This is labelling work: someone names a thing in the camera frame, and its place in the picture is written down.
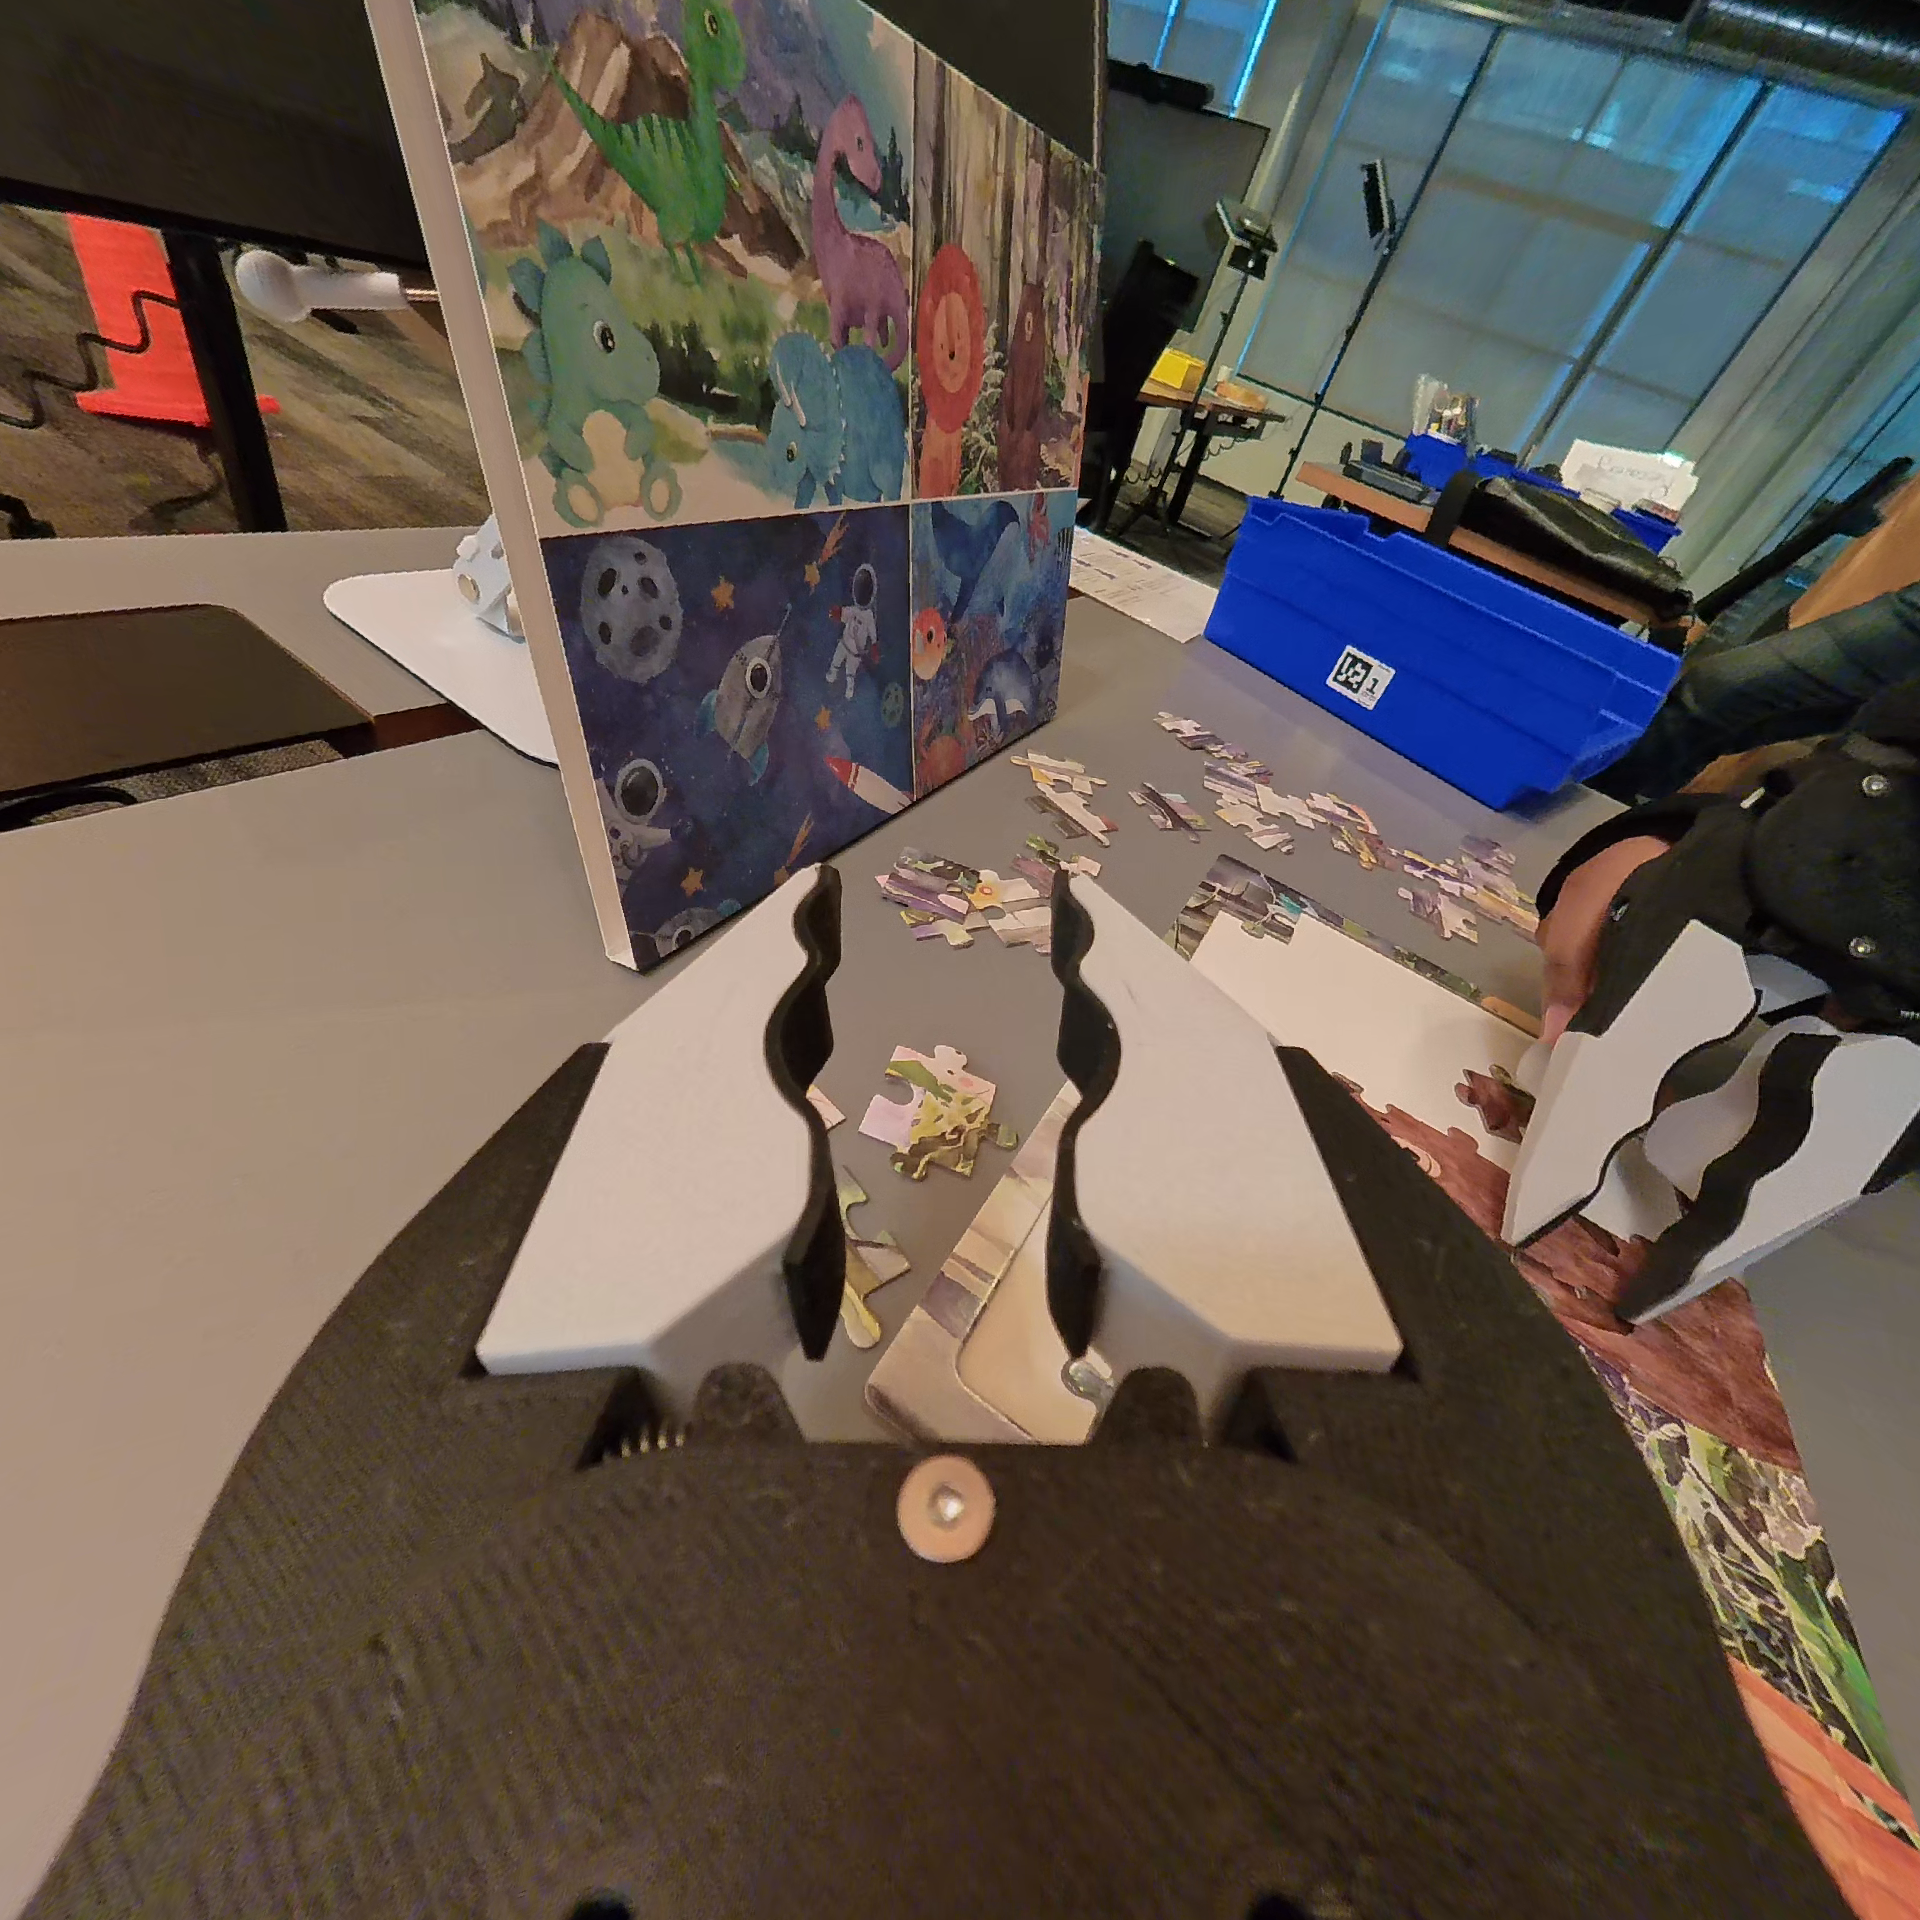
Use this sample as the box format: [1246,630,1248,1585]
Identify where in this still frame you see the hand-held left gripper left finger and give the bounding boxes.
[475,862,847,1422]

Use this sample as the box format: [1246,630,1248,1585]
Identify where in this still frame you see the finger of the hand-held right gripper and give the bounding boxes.
[1499,918,1766,1251]
[1617,1016,1920,1325]

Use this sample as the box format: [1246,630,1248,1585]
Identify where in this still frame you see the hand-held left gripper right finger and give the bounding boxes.
[1046,868,1407,1422]

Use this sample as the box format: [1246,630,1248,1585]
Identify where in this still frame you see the jigsaw puzzle board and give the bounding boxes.
[863,853,1920,1870]

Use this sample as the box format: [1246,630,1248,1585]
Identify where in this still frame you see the jigsaw pieces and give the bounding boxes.
[809,708,1548,1348]

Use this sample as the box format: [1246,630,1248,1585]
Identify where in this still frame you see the person's right hand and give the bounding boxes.
[1536,840,1654,1045]

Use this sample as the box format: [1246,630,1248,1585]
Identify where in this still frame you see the black bag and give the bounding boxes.
[1425,472,1697,634]

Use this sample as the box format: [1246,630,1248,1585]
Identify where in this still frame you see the white paper sign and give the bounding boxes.
[1559,438,1692,512]

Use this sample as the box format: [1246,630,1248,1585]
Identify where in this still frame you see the blue plastic bin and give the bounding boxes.
[1206,491,1684,816]
[1401,433,1684,550]

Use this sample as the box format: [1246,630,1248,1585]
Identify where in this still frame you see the white printed paper sheet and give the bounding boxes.
[1072,532,1220,643]

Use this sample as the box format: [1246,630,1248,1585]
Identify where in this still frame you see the small wooden table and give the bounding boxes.
[1136,381,1297,529]

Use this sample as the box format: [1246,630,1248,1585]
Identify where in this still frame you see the tripod stand with monitor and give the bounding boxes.
[1306,158,1401,452]

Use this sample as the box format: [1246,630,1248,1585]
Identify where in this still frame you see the illustrated puzzle box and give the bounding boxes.
[364,0,1110,973]

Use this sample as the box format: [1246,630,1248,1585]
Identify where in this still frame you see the light stand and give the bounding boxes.
[1200,194,1280,501]

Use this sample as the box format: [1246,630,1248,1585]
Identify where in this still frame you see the red floor object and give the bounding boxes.
[64,210,281,426]

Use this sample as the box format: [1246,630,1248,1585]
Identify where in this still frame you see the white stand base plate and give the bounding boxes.
[324,517,560,769]

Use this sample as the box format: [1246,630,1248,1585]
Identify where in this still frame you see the white handle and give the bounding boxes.
[239,248,441,326]

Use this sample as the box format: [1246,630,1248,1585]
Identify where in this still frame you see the black coiled cable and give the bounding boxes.
[0,288,170,442]

